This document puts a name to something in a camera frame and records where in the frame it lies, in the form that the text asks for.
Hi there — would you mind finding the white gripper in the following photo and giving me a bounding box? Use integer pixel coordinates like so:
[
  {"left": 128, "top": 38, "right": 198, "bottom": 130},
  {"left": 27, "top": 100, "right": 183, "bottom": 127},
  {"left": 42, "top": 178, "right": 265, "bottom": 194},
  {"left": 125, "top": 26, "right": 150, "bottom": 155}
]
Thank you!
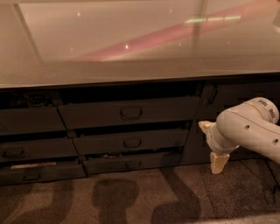
[{"left": 198, "top": 121, "right": 238, "bottom": 174}]

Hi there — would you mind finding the dark grey drawer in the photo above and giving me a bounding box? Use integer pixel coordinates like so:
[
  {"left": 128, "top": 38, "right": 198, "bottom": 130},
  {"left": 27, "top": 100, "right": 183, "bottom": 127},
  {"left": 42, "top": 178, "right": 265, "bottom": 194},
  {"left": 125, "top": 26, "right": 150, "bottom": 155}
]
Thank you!
[
  {"left": 59, "top": 96, "right": 200, "bottom": 129},
  {"left": 0, "top": 138, "right": 77, "bottom": 162},
  {"left": 0, "top": 161, "right": 86, "bottom": 186},
  {"left": 73, "top": 129, "right": 188, "bottom": 155},
  {"left": 83, "top": 152, "right": 180, "bottom": 175},
  {"left": 0, "top": 107, "right": 65, "bottom": 136}
]

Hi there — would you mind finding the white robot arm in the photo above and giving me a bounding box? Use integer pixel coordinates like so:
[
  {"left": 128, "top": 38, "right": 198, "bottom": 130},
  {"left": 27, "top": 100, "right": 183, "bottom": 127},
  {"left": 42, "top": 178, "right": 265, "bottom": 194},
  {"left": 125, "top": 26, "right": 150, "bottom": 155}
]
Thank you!
[{"left": 199, "top": 97, "right": 280, "bottom": 174}]

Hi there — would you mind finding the dark grey cabinet door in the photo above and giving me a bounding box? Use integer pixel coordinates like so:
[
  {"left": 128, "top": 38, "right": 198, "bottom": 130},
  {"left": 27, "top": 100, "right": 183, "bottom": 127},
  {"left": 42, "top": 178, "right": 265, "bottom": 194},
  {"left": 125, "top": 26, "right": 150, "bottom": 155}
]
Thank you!
[{"left": 180, "top": 80, "right": 280, "bottom": 165}]

